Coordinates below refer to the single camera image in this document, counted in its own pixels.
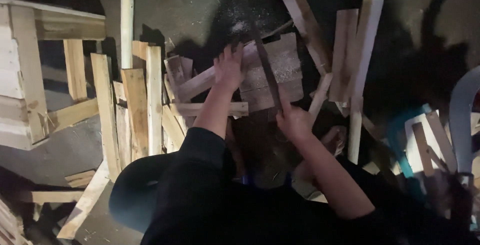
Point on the unfinished wooden frame furniture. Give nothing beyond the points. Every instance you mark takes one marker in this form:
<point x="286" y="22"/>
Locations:
<point x="26" y="76"/>

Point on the thin wooden batten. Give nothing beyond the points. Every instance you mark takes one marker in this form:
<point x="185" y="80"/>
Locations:
<point x="56" y="196"/>

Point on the pale wooden plank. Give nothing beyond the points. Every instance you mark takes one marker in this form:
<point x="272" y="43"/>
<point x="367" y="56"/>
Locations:
<point x="197" y="83"/>

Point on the blue plastic chair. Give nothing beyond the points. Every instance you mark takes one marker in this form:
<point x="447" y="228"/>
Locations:
<point x="462" y="121"/>

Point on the person's left hand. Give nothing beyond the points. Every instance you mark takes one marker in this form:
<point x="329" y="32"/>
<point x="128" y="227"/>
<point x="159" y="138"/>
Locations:
<point x="228" y="70"/>

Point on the person's left fingers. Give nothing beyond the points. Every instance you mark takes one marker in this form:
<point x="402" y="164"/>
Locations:
<point x="229" y="54"/>

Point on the long light wooden plank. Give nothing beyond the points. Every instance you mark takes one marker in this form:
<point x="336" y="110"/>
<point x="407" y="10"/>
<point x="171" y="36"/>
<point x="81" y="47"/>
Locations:
<point x="365" y="53"/>

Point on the pile of leaning wooden planks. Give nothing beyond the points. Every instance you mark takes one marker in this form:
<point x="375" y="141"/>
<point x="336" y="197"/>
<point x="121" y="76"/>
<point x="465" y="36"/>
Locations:
<point x="137" y="110"/>

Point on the long pale wooden batten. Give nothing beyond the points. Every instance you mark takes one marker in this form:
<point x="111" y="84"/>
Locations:
<point x="84" y="203"/>

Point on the small wooden block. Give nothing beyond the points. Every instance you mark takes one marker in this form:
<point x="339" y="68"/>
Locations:
<point x="79" y="178"/>

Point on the dark metal handsaw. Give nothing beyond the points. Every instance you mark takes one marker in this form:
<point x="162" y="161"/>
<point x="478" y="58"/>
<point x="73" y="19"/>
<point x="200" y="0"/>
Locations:
<point x="267" y="68"/>

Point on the dusty stacked wooden boards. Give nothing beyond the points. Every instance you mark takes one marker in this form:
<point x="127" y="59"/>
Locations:
<point x="279" y="70"/>

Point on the white board with wood strips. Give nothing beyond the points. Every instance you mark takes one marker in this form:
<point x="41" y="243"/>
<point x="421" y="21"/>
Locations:
<point x="431" y="143"/>

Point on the person's right hand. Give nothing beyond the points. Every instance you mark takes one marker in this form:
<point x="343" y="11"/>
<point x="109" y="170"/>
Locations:
<point x="296" y="125"/>

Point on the brown-edged long wooden plank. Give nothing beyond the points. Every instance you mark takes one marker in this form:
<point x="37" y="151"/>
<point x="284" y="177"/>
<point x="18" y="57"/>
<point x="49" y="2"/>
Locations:
<point x="300" y="16"/>

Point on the stack of wooden boards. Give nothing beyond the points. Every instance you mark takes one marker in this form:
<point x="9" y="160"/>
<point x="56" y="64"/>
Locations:
<point x="11" y="226"/>

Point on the small narrow wooden piece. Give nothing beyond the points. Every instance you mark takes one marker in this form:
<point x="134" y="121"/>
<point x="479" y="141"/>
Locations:
<point x="320" y="93"/>

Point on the person's black clothing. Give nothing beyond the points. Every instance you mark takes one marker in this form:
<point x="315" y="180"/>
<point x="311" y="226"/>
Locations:
<point x="210" y="200"/>

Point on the wide brown wooden plank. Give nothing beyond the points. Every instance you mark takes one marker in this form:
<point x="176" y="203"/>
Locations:
<point x="343" y="53"/>

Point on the teal painted frame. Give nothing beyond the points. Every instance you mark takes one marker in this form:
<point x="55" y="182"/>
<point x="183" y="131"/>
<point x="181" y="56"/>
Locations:
<point x="397" y="140"/>

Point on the person's right fingers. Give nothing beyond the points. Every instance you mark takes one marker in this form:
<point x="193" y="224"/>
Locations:
<point x="285" y="109"/>

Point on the short flat wooden plank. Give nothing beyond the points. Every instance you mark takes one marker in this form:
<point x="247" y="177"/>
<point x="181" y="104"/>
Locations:
<point x="210" y="109"/>

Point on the thin tall wooden strip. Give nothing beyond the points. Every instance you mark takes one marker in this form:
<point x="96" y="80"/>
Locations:
<point x="127" y="20"/>

